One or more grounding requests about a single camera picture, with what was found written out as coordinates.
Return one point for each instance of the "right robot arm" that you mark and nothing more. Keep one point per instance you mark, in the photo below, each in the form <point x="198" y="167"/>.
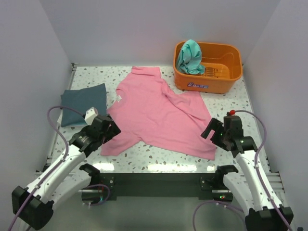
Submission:
<point x="263" y="209"/>

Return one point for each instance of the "teal t-shirt in basket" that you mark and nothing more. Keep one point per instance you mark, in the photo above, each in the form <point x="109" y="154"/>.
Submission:
<point x="189" y="59"/>

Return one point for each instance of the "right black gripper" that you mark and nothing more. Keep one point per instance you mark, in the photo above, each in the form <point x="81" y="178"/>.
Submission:
<point x="215" y="125"/>

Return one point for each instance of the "pink t-shirt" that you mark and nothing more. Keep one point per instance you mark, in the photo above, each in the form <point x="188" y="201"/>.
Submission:
<point x="151" y="112"/>

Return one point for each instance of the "aluminium table frame rail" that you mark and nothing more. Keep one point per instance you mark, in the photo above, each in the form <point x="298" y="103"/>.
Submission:
<point x="56" y="145"/>

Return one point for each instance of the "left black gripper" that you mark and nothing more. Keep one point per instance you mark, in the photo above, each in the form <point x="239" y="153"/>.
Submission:
<point x="112" y="131"/>

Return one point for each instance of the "orange plastic basket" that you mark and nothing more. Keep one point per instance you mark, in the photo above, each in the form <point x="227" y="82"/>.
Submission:
<point x="223" y="67"/>

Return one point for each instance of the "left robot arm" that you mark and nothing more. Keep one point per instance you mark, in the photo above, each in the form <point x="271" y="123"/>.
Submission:
<point x="35" y="203"/>

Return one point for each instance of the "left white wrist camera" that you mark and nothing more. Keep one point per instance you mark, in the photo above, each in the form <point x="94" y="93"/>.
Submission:
<point x="90" y="115"/>

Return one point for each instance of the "folded dark blue t-shirt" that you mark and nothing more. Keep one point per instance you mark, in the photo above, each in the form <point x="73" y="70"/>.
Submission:
<point x="82" y="100"/>

